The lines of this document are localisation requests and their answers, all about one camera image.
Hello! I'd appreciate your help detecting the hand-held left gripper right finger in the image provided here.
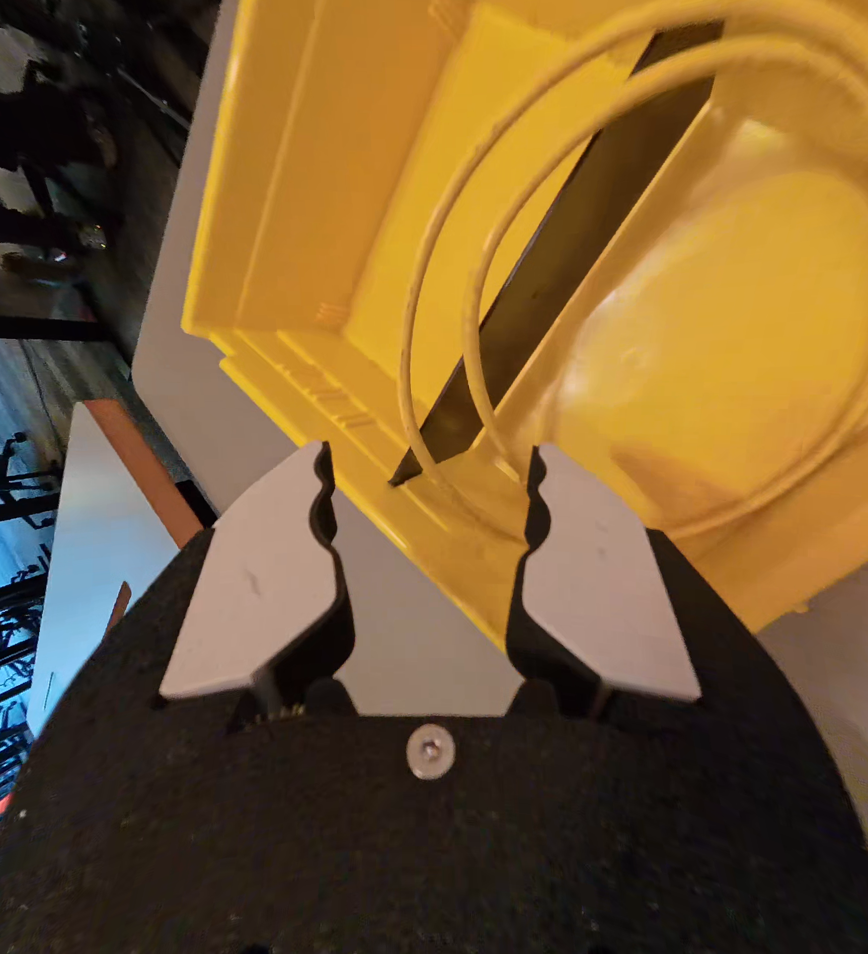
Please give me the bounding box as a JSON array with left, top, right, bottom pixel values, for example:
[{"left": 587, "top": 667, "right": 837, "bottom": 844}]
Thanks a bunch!
[{"left": 504, "top": 445, "right": 703, "bottom": 720}]

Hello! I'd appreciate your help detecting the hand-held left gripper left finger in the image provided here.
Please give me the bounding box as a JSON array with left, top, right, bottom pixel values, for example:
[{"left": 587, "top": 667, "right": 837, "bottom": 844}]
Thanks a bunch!
[{"left": 158, "top": 440, "right": 356, "bottom": 716}]

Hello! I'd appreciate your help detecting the yellow ethernet cable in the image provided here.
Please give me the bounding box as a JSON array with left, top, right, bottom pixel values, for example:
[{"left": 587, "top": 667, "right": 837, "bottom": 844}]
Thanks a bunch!
[{"left": 400, "top": 0, "right": 868, "bottom": 541}]

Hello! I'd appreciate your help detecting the yellow plastic bin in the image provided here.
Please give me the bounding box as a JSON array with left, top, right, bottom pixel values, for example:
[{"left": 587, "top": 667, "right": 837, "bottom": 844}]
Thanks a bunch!
[{"left": 180, "top": 0, "right": 868, "bottom": 649}]

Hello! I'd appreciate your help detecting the grey table with orange edge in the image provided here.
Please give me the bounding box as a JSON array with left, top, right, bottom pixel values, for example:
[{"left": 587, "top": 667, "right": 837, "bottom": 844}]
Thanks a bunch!
[{"left": 25, "top": 401, "right": 219, "bottom": 739}]

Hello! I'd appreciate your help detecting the black bin divider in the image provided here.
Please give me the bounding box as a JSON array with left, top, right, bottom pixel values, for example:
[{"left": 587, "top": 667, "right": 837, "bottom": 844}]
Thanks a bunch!
[{"left": 388, "top": 21, "right": 725, "bottom": 489}]

